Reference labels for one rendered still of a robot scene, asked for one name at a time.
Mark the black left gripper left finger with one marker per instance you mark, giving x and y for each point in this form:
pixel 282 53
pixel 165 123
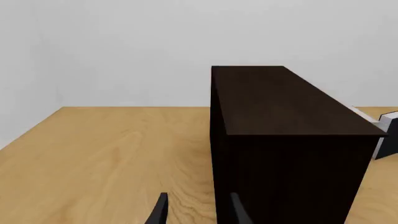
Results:
pixel 159 212

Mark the black and white book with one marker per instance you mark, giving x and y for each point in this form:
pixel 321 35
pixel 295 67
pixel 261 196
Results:
pixel 385 137

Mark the dark brown wooden cabinet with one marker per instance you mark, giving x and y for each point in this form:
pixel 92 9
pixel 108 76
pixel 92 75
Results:
pixel 280 140

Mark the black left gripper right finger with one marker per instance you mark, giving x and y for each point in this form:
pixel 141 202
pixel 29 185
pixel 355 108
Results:
pixel 241 213

